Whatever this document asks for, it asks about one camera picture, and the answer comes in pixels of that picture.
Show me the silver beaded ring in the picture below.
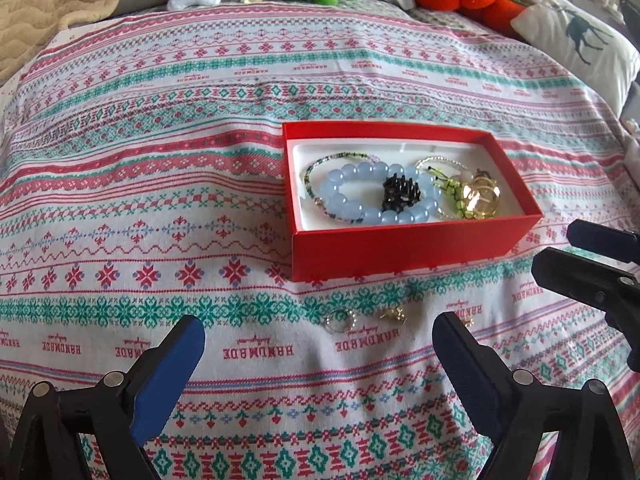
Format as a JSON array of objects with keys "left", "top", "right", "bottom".
[{"left": 322, "top": 308, "right": 359, "bottom": 335}]

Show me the red jewelry box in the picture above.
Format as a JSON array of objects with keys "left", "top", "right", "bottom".
[{"left": 282, "top": 120, "right": 542, "bottom": 282}]

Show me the gold stud earring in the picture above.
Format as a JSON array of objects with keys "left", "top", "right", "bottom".
[{"left": 380, "top": 307, "right": 407, "bottom": 324}]

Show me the white deer print pillow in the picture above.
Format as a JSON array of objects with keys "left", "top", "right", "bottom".
[{"left": 511, "top": 0, "right": 639, "bottom": 116}]

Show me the black hair claw clip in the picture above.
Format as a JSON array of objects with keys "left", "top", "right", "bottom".
[{"left": 382, "top": 174, "right": 422, "bottom": 214}]

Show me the patterned nordic bedspread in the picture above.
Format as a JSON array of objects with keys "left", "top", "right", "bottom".
[{"left": 1, "top": 0, "right": 639, "bottom": 479}]

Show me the gold ring ornament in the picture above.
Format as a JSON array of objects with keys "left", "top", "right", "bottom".
[{"left": 457, "top": 170, "right": 501, "bottom": 220}]

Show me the light blue bead bracelet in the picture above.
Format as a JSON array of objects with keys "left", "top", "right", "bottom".
[{"left": 316, "top": 160, "right": 437, "bottom": 227}]

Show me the clear seed bead bracelet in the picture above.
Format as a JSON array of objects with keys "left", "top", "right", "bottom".
[{"left": 414, "top": 154, "right": 471, "bottom": 220}]

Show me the green seed bead bracelet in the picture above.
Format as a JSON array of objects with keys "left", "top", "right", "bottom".
[{"left": 301, "top": 152, "right": 381, "bottom": 224}]

